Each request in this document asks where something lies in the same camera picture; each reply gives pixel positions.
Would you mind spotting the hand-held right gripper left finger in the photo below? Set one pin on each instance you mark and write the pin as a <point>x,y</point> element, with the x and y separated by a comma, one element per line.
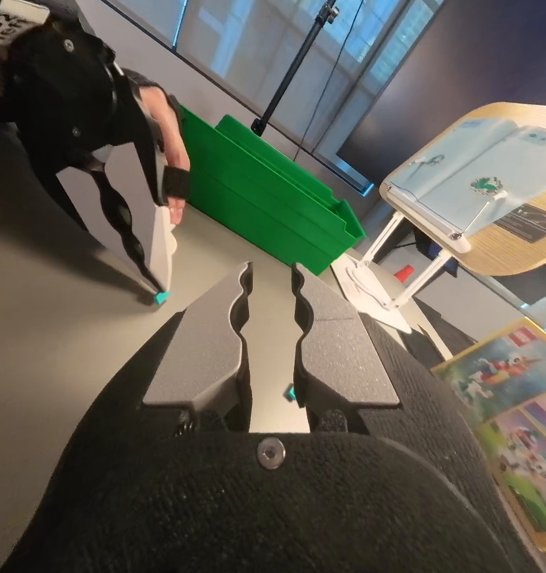
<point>197,358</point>

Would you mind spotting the person's left hand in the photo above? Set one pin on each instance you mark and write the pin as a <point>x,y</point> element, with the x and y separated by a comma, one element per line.
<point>170,134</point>

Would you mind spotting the green plastic bin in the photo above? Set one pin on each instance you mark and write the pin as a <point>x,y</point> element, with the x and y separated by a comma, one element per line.
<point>264,201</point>

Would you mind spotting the colourful lego box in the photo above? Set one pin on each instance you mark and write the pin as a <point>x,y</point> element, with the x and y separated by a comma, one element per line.
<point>515,403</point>

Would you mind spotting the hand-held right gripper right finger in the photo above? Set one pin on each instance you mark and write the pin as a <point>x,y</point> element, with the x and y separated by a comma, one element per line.
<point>344,362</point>

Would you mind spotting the wooden book stand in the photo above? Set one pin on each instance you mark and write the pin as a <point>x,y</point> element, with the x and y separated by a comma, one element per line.
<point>501,250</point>

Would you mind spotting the black tripod pole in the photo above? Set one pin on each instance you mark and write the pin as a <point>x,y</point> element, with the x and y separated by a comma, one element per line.
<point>300,58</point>

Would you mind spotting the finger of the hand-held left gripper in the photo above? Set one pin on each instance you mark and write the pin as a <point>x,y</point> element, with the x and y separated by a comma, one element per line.
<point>152,232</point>
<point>89,210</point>

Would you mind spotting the small teal lego plate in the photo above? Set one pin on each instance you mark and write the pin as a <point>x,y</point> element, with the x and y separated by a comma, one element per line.
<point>161,298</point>
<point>291,393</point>

